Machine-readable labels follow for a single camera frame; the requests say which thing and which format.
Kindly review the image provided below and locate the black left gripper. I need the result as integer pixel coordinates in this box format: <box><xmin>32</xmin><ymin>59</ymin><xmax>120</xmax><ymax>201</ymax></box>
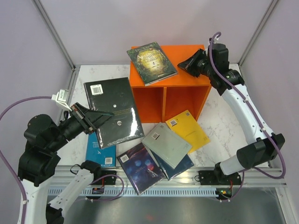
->
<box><xmin>48</xmin><ymin>100</ymin><xmax>115</xmax><ymax>151</ymax></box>

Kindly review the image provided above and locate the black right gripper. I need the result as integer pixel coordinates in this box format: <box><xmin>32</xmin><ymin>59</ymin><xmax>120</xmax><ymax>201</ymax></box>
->
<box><xmin>178</xmin><ymin>48</ymin><xmax>215</xmax><ymax>77</ymax></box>

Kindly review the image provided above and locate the black cover book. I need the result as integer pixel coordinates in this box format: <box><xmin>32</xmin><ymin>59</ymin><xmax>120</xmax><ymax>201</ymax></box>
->
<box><xmin>84</xmin><ymin>77</ymin><xmax>144</xmax><ymax>149</ymax></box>

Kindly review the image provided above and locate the teal ocean cover book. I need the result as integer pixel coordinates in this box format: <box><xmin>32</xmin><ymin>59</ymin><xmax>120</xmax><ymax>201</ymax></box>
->
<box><xmin>85</xmin><ymin>133</ymin><xmax>116</xmax><ymax>168</ymax></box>

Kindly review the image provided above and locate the Alice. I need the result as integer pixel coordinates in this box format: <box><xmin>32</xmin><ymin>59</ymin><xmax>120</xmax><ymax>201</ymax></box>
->
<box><xmin>127</xmin><ymin>42</ymin><xmax>178</xmax><ymax>86</ymax></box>

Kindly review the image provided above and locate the yellow book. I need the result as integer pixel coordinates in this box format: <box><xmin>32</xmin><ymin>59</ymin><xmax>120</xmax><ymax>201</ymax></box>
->
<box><xmin>166</xmin><ymin>110</ymin><xmax>210</xmax><ymax>154</ymax></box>

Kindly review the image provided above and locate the grey-green book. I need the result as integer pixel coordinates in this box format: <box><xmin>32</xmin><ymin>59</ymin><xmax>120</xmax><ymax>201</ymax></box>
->
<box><xmin>142</xmin><ymin>123</ymin><xmax>192</xmax><ymax>169</ymax></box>

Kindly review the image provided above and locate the dark blue book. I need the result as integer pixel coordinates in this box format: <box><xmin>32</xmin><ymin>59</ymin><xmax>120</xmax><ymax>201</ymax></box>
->
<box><xmin>150</xmin><ymin>151</ymin><xmax>194</xmax><ymax>181</ymax></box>

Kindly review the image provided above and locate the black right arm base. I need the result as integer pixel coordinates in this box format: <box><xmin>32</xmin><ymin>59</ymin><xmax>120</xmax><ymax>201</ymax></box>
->
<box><xmin>194</xmin><ymin>170</ymin><xmax>219</xmax><ymax>186</ymax></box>

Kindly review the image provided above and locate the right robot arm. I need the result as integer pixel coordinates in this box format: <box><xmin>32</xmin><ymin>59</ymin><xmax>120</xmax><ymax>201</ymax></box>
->
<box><xmin>178</xmin><ymin>43</ymin><xmax>286</xmax><ymax>184</ymax></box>

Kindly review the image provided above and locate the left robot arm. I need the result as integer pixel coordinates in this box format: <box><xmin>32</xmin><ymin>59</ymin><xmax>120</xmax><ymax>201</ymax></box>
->
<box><xmin>18</xmin><ymin>103</ymin><xmax>114</xmax><ymax>224</ymax></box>

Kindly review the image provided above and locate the orange wooden shelf box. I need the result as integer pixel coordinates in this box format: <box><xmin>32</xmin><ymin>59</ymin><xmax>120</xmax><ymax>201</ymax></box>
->
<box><xmin>129</xmin><ymin>44</ymin><xmax>212</xmax><ymax>124</ymax></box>

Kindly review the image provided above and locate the dark galaxy cover book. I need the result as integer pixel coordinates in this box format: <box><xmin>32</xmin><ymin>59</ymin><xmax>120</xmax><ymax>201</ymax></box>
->
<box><xmin>117</xmin><ymin>143</ymin><xmax>165</xmax><ymax>195</ymax></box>

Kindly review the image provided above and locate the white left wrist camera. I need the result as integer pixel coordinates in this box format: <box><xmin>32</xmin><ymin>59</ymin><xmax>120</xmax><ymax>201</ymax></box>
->
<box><xmin>51</xmin><ymin>89</ymin><xmax>71</xmax><ymax>111</ymax></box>

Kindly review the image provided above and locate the left aluminium frame post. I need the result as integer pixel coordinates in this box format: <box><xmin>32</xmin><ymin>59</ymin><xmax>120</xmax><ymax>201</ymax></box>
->
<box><xmin>32</xmin><ymin>0</ymin><xmax>76</xmax><ymax>71</ymax></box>

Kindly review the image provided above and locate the aluminium frame post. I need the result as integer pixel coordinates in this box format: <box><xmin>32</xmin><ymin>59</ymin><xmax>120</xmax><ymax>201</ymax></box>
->
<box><xmin>32</xmin><ymin>0</ymin><xmax>76</xmax><ymax>71</ymax></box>
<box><xmin>237</xmin><ymin>0</ymin><xmax>280</xmax><ymax>67</ymax></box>

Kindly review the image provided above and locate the white slotted cable duct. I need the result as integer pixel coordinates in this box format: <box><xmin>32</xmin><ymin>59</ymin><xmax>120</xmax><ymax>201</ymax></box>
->
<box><xmin>48</xmin><ymin>185</ymin><xmax>220</xmax><ymax>197</ymax></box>

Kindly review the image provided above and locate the right aluminium frame post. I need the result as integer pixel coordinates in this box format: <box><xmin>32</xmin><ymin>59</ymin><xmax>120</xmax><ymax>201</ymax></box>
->
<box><xmin>237</xmin><ymin>0</ymin><xmax>280</xmax><ymax>67</ymax></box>

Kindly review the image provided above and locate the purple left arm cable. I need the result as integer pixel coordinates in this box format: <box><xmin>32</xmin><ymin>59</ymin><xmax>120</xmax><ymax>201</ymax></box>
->
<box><xmin>0</xmin><ymin>97</ymin><xmax>57</xmax><ymax>224</ymax></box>

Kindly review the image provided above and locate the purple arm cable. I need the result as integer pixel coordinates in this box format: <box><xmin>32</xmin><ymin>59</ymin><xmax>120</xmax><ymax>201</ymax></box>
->
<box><xmin>0</xmin><ymin>97</ymin><xmax>57</xmax><ymax>224</ymax></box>
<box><xmin>207</xmin><ymin>31</ymin><xmax>287</xmax><ymax>179</ymax></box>

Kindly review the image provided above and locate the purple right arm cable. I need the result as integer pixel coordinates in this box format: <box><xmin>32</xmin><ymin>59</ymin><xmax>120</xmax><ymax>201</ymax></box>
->
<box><xmin>207</xmin><ymin>31</ymin><xmax>287</xmax><ymax>179</ymax></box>

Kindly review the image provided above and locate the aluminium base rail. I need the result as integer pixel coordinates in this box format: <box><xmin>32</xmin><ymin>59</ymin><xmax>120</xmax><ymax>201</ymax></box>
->
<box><xmin>64</xmin><ymin>167</ymin><xmax>297</xmax><ymax>224</ymax></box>

